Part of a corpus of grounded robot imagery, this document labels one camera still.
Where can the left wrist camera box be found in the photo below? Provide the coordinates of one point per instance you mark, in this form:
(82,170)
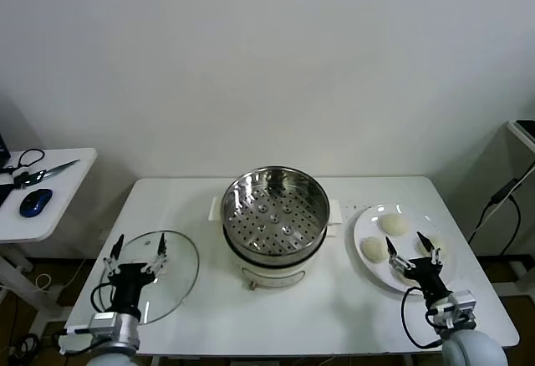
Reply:
(104,323)

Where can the round glass pot lid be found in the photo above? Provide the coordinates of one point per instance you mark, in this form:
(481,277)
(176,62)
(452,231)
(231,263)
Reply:
(177,284)

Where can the perforated steel steamer basket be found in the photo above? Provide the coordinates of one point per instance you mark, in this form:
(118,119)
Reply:
(251,199)

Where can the black flat device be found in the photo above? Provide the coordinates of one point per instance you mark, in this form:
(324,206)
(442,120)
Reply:
(527,127)

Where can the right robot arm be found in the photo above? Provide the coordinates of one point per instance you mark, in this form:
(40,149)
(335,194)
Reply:
(472,349)

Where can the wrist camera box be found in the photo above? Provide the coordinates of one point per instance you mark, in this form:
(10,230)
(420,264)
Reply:
(104,323)
(462,304)

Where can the black laptop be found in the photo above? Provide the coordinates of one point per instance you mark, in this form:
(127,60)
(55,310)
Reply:
(2,148)

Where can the white side stand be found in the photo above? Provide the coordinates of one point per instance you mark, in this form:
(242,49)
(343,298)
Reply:
(524,165)

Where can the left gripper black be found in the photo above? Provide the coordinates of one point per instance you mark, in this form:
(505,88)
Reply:
(125,278)

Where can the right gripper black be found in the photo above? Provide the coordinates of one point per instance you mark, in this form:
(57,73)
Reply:
(428,276)

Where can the white side table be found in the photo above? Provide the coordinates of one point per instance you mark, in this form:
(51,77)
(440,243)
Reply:
(67,190)

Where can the white round plate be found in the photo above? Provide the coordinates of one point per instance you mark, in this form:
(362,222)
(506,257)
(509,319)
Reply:
(418,220)

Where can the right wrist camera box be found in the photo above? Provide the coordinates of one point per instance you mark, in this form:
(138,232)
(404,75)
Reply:
(462,304)

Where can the blue computer mouse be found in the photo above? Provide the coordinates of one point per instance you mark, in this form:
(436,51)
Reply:
(35,202)

